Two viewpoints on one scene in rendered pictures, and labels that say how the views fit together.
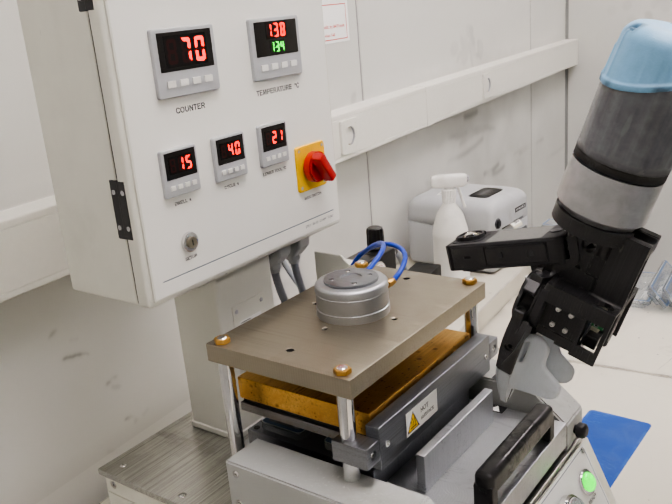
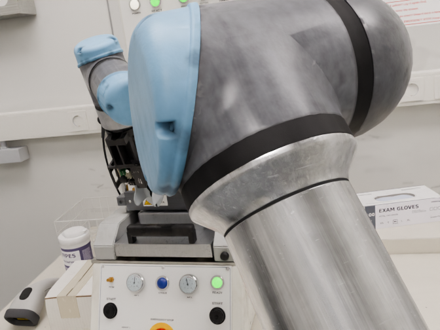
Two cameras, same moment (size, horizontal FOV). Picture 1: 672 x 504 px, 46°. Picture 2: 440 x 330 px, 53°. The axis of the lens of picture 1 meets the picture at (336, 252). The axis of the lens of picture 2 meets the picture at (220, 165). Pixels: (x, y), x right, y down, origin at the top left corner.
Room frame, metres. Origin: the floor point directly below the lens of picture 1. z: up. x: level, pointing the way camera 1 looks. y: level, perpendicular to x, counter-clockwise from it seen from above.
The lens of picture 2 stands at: (0.48, -1.02, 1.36)
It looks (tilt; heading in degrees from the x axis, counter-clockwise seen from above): 15 degrees down; 68
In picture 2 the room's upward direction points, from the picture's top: 7 degrees counter-clockwise
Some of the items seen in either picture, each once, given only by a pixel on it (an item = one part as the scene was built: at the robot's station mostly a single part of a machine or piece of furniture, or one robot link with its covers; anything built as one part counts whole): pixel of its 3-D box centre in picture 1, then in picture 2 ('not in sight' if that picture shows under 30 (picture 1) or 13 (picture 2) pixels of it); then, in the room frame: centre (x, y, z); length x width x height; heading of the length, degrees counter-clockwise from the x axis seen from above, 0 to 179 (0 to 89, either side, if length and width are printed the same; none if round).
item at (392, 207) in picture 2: not in sight; (395, 206); (1.41, -0.06, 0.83); 0.23 x 0.12 x 0.07; 159
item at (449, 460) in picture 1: (398, 435); (183, 216); (0.75, -0.05, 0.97); 0.30 x 0.22 x 0.08; 52
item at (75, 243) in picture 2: not in sight; (77, 253); (0.51, 0.24, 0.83); 0.09 x 0.09 x 0.15
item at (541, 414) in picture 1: (516, 453); (160, 233); (0.67, -0.16, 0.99); 0.15 x 0.02 x 0.04; 142
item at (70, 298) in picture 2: not in sight; (86, 292); (0.50, 0.06, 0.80); 0.19 x 0.13 x 0.09; 57
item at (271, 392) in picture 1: (361, 345); not in sight; (0.79, -0.02, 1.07); 0.22 x 0.17 x 0.10; 142
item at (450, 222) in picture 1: (451, 228); not in sight; (1.69, -0.26, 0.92); 0.09 x 0.08 x 0.25; 85
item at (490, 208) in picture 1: (469, 224); not in sight; (1.84, -0.33, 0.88); 0.25 x 0.20 x 0.17; 51
